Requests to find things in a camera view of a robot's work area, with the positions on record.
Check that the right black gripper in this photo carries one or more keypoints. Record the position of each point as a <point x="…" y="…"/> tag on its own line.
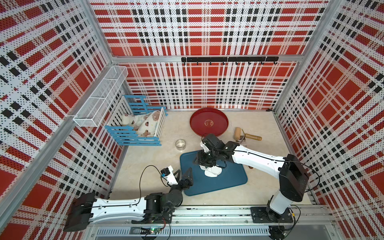
<point x="200" y="160"/>

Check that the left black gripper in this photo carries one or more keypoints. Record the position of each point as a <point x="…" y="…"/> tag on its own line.
<point x="189" y="181"/>

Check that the white dough piece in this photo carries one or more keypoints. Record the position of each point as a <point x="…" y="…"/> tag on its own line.
<point x="211" y="172"/>

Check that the teal plastic tray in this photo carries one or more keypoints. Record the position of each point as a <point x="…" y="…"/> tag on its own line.
<point x="232" y="176"/>

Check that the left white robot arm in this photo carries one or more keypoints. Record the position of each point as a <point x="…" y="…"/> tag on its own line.
<point x="153" y="208"/>

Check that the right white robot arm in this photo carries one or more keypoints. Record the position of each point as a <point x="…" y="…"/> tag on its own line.
<point x="292" y="176"/>

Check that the round red tray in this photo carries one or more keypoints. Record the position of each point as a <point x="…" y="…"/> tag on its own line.
<point x="209" y="121"/>

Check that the green circuit board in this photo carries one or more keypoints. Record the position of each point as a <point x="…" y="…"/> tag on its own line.
<point x="150" y="230"/>

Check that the baby doll in crib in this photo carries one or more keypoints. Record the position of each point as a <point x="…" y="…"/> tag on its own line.
<point x="144" y="125"/>

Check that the blue white toy crib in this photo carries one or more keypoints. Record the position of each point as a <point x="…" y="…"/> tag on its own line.
<point x="125" y="135"/>

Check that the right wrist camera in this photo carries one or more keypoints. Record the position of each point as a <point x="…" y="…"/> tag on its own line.
<point x="204" y="147"/>

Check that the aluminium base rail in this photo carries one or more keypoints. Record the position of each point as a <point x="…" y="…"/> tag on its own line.
<point x="303" y="222"/>

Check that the black wall hook rail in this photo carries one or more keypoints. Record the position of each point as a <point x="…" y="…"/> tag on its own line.
<point x="229" y="59"/>

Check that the white wire mesh basket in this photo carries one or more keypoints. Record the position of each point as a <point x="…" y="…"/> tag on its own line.
<point x="93" y="111"/>

